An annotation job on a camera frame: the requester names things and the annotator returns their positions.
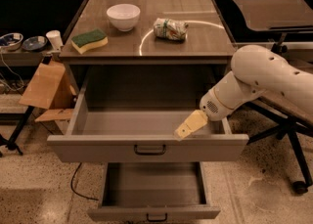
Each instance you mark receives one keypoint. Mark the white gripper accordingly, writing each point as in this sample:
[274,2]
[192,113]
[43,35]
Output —
[211,104]

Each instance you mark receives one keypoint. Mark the grey top drawer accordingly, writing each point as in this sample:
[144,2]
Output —
[125,115]

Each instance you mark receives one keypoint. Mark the grey drawer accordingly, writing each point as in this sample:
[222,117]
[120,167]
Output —
[125,115]
[154,193]

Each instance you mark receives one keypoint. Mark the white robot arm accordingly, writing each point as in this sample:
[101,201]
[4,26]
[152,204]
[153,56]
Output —
[254,70]

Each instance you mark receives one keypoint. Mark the grey bottom drawer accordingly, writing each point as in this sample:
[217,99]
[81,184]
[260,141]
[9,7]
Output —
[154,193]

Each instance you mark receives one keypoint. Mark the grey drawer cabinet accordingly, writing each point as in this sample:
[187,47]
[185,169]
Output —
[206,46]

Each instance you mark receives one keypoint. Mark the open cardboard box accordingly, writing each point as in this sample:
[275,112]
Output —
[50,90]

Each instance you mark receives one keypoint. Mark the crumpled snack bag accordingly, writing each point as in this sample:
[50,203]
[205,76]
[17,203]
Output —
[170,29]

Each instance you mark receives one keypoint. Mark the white ceramic bowl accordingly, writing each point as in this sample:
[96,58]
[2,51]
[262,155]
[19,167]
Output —
[123,17]

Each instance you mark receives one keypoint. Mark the black office chair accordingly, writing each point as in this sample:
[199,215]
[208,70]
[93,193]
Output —
[282,17]

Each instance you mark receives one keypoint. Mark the green yellow sponge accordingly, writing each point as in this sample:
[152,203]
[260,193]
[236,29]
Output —
[89,40]

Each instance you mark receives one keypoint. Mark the white paper cup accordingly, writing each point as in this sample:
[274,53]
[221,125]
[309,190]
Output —
[54,36]

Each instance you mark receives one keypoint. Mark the blue plate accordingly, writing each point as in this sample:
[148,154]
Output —
[35,43]

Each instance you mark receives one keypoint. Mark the black tripod stand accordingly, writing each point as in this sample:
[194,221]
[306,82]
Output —
[21,119]

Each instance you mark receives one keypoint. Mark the blue patterned bowl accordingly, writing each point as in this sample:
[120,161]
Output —
[11,41]

